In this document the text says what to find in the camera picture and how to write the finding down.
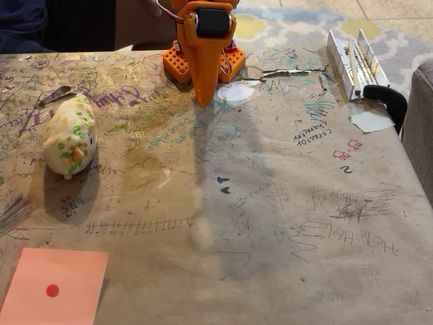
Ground white paper scrap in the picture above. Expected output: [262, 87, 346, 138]
[348, 110, 396, 133]

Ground black clamp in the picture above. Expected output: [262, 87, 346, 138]
[362, 84, 409, 135]

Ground aluminium miter box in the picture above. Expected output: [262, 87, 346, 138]
[326, 28, 390, 102]

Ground person's hand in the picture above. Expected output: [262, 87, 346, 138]
[141, 0, 164, 18]

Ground person in dark clothing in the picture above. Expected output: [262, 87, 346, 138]
[0, 0, 177, 54]

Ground pink paper sheet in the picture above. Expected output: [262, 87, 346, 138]
[0, 247, 110, 325]

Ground white red servo cable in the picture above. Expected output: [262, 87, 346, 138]
[156, 0, 186, 24]

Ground white spotted plush toy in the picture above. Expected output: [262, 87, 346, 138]
[42, 93, 98, 181]

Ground patterned grey yellow rug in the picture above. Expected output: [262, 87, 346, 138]
[229, 3, 433, 99]

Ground thick wooden stick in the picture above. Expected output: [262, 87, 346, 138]
[346, 39, 365, 94]

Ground scribbled brown paper table cover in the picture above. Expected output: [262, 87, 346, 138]
[0, 43, 433, 325]

